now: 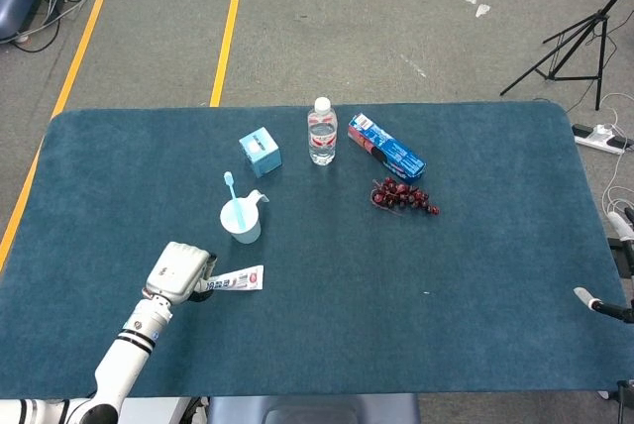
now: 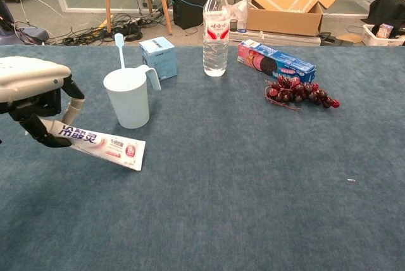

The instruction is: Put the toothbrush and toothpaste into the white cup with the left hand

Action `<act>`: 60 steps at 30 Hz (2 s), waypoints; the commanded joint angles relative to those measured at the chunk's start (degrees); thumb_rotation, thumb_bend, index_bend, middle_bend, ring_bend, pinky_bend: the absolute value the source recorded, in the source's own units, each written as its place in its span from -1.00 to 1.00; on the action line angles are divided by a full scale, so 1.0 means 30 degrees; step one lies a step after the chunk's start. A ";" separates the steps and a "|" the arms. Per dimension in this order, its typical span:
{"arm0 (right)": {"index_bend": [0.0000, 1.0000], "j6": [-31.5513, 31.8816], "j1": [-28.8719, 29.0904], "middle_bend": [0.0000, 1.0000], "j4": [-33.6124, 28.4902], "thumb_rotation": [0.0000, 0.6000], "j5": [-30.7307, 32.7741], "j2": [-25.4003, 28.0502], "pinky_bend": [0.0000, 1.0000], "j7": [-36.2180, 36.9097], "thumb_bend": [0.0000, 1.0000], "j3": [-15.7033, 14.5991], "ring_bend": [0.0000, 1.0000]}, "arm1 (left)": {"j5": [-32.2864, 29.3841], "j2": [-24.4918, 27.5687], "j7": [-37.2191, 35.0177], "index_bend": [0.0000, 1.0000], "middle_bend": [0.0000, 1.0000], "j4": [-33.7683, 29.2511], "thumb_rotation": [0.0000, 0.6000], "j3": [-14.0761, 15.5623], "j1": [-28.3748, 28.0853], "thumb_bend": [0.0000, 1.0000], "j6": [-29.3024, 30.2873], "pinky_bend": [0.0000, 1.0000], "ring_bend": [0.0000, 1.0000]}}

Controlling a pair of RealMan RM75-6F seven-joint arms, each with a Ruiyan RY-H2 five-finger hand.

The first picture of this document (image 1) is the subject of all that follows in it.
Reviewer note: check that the long yellow floor tape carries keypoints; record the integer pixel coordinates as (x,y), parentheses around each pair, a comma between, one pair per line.
(74,67)

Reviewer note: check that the blue cookie box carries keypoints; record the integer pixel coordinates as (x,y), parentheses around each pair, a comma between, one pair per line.
(391,151)

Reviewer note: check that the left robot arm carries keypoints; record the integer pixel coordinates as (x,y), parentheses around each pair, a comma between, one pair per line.
(124,354)

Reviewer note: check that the small crumpled paper scrap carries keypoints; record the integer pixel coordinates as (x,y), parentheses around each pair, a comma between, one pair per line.
(482,10)

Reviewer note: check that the blue table mat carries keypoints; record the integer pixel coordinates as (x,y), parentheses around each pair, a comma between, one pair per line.
(347,270)

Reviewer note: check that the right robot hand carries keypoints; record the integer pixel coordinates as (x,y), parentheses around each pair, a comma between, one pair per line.
(611,307)

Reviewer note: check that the light blue toothbrush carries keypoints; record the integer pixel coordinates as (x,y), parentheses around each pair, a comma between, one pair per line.
(233,196)

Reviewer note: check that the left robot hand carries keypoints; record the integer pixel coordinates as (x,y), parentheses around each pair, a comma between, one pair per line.
(176,270)

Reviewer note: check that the short yellow floor tape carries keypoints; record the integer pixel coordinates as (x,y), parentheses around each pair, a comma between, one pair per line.
(224,52)

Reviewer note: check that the black tripod stand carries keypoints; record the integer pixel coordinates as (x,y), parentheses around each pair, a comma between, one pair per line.
(602,18)

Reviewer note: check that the clear water bottle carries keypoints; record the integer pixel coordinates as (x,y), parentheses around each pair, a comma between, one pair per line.
(322,141)

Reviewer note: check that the small light blue box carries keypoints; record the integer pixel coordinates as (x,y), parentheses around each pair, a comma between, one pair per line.
(262,156)

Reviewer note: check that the grey blue robot torso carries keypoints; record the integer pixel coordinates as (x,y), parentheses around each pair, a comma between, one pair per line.
(297,409)

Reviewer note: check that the white toothpaste tube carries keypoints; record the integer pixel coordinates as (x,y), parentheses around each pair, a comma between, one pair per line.
(238,279)

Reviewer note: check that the red grape bunch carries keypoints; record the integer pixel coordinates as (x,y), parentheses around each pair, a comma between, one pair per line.
(396,193)

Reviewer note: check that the white power strip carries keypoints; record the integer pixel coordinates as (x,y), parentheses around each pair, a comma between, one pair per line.
(594,140)

